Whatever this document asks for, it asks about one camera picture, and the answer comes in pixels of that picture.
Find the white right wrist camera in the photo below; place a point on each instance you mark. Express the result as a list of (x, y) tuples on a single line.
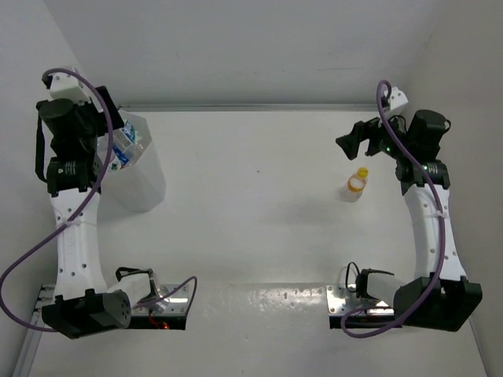
[(393, 101)]

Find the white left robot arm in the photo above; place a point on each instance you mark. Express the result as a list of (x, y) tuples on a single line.
[(83, 304)]

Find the blue label Pocari bottle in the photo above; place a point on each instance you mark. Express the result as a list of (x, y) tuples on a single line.
[(120, 160)]

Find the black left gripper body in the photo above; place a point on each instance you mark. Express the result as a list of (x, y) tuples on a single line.
[(94, 124)]

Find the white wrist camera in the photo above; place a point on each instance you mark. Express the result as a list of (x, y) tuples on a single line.
[(64, 86), (393, 101)]

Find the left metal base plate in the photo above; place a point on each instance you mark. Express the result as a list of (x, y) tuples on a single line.
[(175, 304)]

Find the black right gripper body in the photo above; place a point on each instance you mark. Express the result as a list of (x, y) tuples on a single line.
[(380, 140)]

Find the metal base plate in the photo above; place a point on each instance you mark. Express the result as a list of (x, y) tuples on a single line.
[(175, 304), (340, 301)]

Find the yellow cap small bottle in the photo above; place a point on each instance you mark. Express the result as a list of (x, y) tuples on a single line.
[(352, 191)]

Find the translucent white plastic bin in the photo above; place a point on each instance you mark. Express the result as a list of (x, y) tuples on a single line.
[(142, 186)]

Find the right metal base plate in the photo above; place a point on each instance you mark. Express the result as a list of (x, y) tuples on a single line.
[(340, 301)]

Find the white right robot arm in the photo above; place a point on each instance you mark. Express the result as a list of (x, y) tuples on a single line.
[(440, 296)]

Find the clear bottle white label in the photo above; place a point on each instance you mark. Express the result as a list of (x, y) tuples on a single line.
[(130, 141)]

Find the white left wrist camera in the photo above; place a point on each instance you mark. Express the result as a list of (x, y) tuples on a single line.
[(64, 86)]

